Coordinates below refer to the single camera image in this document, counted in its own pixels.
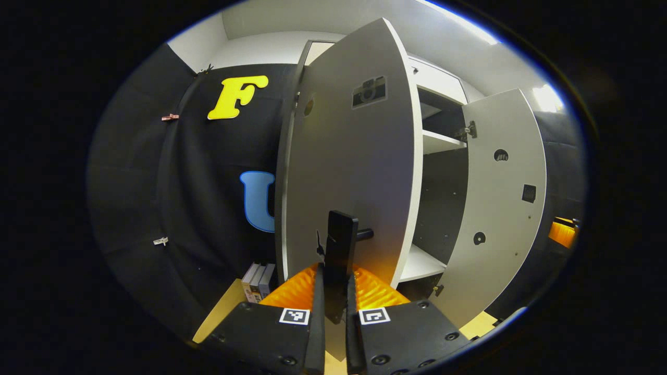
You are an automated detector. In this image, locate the dark-spined book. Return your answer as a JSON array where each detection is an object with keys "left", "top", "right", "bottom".
[{"left": 250, "top": 263, "right": 267, "bottom": 303}]

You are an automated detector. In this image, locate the white cabinet shelf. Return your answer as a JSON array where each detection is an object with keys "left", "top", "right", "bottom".
[
  {"left": 399, "top": 244, "right": 448, "bottom": 283},
  {"left": 422, "top": 129, "right": 468, "bottom": 155}
]

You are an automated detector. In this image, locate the short ceiling light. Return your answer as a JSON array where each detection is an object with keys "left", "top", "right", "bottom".
[{"left": 533, "top": 85, "right": 564, "bottom": 113}]

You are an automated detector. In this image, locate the black door handle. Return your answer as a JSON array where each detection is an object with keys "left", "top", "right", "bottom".
[{"left": 317, "top": 210, "right": 375, "bottom": 323}]

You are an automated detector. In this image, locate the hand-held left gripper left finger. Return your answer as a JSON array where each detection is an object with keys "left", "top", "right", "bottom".
[{"left": 201, "top": 263, "right": 326, "bottom": 375}]

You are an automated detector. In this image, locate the white cabinet door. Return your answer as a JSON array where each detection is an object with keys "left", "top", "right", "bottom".
[
  {"left": 281, "top": 18, "right": 424, "bottom": 360},
  {"left": 433, "top": 89, "right": 548, "bottom": 329}
]

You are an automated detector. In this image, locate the white double-door shoe cabinet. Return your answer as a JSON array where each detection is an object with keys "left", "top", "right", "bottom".
[{"left": 275, "top": 18, "right": 548, "bottom": 360}]

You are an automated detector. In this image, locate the black backdrop cloth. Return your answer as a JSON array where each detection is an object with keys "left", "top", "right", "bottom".
[{"left": 88, "top": 44, "right": 587, "bottom": 339}]

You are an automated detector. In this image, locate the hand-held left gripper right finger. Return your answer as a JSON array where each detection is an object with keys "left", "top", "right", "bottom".
[{"left": 345, "top": 265, "right": 473, "bottom": 375}]

